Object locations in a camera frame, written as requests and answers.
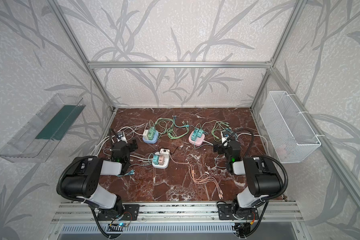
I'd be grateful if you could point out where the white power strip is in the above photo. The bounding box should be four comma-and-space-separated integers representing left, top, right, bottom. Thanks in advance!
152, 149, 170, 169

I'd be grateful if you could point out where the pink charging cable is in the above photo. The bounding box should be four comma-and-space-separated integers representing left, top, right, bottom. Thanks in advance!
169, 152, 224, 200

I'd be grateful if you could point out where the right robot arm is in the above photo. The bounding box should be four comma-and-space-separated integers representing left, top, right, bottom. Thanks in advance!
214, 140, 289, 224

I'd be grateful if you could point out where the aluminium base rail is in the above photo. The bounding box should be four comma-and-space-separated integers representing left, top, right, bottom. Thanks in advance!
51, 201, 304, 224

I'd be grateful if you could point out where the white power cord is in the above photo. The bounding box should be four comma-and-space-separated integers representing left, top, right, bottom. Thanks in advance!
92, 124, 148, 157

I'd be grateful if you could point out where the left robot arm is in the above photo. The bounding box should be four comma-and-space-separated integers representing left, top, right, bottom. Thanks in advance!
57, 140, 138, 219

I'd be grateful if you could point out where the teal charging cable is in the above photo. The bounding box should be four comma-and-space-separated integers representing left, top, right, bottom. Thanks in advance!
116, 161, 152, 178

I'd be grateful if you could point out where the white charger adapter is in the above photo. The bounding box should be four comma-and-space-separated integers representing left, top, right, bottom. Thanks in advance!
160, 149, 170, 157

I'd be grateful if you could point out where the pink power strip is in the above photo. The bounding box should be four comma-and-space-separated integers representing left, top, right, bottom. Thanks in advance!
189, 128, 205, 147

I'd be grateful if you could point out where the blue power strip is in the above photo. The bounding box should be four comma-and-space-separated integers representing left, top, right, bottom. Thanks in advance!
143, 127, 159, 144

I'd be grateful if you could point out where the teal plug adapter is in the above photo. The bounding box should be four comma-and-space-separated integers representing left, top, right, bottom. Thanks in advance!
152, 155, 160, 165

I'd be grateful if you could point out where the clear plastic wall bin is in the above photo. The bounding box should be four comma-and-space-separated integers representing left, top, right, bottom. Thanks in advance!
0, 94, 86, 163

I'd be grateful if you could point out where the pink plug adapter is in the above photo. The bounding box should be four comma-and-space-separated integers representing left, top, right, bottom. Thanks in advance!
158, 155, 165, 166

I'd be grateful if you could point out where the white wire mesh basket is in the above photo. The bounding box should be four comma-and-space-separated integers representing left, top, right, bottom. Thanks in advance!
260, 91, 321, 163

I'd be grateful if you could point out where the green charging cable bundle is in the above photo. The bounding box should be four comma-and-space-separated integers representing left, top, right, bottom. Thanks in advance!
149, 115, 190, 141

